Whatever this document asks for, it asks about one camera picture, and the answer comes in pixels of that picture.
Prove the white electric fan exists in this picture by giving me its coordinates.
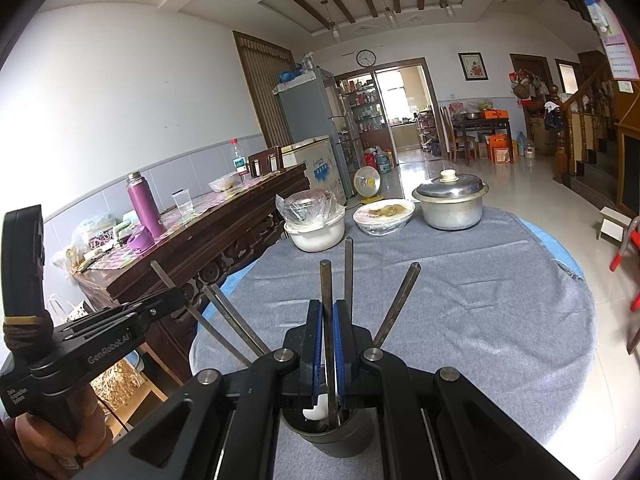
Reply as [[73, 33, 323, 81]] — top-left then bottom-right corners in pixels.
[[352, 165, 381, 198]]

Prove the grey refrigerator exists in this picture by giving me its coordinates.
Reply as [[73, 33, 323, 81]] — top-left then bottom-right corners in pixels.
[[272, 66, 363, 200]]

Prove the framed wall picture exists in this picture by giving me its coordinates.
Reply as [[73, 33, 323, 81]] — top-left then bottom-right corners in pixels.
[[458, 52, 488, 81]]

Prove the clear bottle red cap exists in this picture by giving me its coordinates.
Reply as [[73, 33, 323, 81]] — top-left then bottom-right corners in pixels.
[[230, 139, 250, 180]]

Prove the purple thermos lid cup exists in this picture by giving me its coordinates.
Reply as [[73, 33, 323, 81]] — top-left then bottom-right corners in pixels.
[[127, 226, 155, 254]]

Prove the purple thermos bottle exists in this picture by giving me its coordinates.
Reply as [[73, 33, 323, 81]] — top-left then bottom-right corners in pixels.
[[126, 171, 165, 240]]

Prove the small white step stool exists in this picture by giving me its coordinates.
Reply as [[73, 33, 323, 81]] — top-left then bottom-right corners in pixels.
[[597, 207, 631, 243]]

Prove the orange box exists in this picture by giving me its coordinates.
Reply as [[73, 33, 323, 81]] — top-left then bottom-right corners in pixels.
[[487, 133, 512, 164]]

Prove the clear plastic cup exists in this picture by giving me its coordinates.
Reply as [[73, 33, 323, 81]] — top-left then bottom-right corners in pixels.
[[171, 188, 194, 218]]

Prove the round wall clock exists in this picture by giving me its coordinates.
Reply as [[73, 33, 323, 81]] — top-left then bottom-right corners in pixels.
[[356, 49, 378, 68]]

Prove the grey table cloth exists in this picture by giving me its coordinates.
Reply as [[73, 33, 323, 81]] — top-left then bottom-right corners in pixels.
[[221, 206, 597, 479]]

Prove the red child chair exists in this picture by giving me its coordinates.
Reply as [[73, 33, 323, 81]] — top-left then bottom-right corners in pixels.
[[610, 228, 639, 312]]

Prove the white bowl with plastic bag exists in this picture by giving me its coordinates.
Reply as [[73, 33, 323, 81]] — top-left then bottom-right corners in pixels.
[[274, 188, 345, 252]]

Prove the person's left hand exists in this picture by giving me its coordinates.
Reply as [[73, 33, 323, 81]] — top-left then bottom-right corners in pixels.
[[8, 386, 113, 480]]

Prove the white dish with food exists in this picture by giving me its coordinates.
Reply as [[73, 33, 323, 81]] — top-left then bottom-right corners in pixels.
[[352, 198, 416, 236]]

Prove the white plastic spoon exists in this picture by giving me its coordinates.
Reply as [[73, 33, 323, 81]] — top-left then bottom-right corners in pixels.
[[303, 393, 329, 422]]

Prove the white chest freezer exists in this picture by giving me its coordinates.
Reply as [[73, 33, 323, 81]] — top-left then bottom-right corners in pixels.
[[281, 136, 347, 205]]

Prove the aluminium pot with lid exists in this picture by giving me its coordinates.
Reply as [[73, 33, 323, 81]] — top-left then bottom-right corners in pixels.
[[412, 169, 489, 231]]

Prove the black utensil holder cup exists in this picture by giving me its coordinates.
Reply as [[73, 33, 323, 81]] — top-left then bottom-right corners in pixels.
[[282, 408, 374, 458]]

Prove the dark carved wooden sideboard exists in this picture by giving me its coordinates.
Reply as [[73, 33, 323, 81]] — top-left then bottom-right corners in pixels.
[[71, 162, 312, 386]]

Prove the wall calendar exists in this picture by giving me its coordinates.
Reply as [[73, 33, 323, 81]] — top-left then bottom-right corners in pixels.
[[584, 0, 639, 81]]

